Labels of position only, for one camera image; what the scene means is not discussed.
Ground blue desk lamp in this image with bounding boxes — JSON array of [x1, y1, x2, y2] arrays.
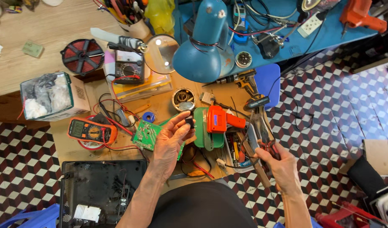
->
[[172, 0, 236, 83]]

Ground red plastic stool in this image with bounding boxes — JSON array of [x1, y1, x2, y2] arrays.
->
[[315, 201, 388, 228]]

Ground green circuit board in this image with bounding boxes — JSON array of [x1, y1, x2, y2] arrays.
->
[[132, 113, 185, 161]]

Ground orange power tool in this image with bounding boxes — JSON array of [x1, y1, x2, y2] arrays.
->
[[339, 0, 388, 35]]

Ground white power strip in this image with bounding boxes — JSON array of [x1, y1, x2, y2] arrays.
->
[[297, 13, 323, 38]]

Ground red multimeter probe lead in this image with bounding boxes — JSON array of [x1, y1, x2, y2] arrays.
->
[[92, 75, 141, 151]]

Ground red and black wire spool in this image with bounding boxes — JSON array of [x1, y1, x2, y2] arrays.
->
[[60, 39, 105, 76]]

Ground black appliance casing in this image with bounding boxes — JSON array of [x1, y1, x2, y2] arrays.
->
[[59, 159, 148, 228]]

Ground person's left hand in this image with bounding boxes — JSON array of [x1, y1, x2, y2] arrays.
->
[[151, 111, 197, 182]]

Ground tin can of wire scraps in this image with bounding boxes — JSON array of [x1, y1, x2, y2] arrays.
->
[[171, 87, 197, 112]]

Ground red-handled pliers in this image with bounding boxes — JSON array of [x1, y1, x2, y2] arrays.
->
[[249, 111, 281, 161]]

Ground person's black shirt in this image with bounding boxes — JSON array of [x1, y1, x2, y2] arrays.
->
[[148, 180, 258, 228]]

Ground black analog multimeter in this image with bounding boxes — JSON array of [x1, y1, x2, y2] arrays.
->
[[114, 49, 146, 85]]

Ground small green box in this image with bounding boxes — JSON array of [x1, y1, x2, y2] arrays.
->
[[22, 40, 44, 58]]

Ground black and yellow cordless drill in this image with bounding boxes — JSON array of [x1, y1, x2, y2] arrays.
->
[[203, 69, 271, 111]]

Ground round magnifying glass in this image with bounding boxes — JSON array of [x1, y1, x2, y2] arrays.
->
[[137, 34, 181, 75]]

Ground green plastic case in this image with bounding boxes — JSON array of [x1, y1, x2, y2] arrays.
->
[[194, 107, 226, 151]]

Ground black cable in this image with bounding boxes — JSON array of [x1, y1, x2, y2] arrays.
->
[[266, 75, 315, 133]]

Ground metal helping-hands clamp stand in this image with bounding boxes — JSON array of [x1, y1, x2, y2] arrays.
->
[[250, 17, 299, 60]]

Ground yellow plastic bag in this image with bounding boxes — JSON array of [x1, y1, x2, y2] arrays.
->
[[144, 0, 176, 36]]

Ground white finned heat sink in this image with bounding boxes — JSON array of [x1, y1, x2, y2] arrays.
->
[[73, 204, 102, 223]]

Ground cardboard box of plastic bags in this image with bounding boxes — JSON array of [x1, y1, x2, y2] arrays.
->
[[19, 72, 91, 122]]

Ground black bag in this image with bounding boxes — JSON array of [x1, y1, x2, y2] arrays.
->
[[347, 155, 388, 199]]

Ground blue plastic stool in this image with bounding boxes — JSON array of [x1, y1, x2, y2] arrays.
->
[[253, 63, 281, 110], [0, 203, 61, 228]]

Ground person's right hand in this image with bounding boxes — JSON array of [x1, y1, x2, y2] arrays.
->
[[254, 143, 304, 194]]

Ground wooden-handled tool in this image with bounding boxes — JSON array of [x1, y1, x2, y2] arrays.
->
[[237, 130, 272, 189]]

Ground orange digital multimeter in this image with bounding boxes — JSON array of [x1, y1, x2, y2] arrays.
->
[[67, 117, 118, 146]]

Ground cup of hand tools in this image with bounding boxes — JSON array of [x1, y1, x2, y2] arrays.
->
[[93, 0, 151, 40]]

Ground flat cardboard piece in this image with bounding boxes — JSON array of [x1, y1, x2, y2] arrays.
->
[[339, 139, 388, 177]]

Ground blue solder spool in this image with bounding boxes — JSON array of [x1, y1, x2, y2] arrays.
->
[[142, 111, 157, 124]]

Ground blue handheld meter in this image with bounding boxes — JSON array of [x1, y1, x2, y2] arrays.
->
[[233, 3, 251, 44]]

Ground small round tin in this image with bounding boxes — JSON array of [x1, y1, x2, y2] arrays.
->
[[235, 51, 253, 68]]

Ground orange soldering gun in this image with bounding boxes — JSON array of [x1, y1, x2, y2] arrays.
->
[[206, 105, 247, 134]]

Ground white tray of small tools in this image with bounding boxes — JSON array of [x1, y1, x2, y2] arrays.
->
[[223, 123, 261, 174]]

